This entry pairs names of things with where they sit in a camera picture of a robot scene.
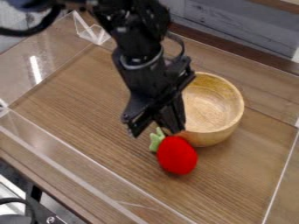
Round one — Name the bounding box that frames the black cable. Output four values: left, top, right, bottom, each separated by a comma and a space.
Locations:
0, 197, 36, 224

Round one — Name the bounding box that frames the wooden bowl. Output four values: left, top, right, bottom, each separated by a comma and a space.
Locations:
178, 72, 246, 147

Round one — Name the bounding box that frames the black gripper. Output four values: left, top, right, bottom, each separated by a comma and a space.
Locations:
113, 48, 195, 137

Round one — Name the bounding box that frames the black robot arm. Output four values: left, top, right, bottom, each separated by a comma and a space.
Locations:
0, 0, 195, 137

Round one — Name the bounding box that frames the red plush strawberry toy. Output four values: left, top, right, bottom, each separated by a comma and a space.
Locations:
150, 127, 199, 175

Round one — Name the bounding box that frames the black metal table bracket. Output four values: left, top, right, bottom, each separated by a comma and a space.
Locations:
26, 184, 67, 224

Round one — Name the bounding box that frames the clear acrylic corner bracket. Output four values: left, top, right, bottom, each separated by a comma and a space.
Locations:
73, 11, 111, 46

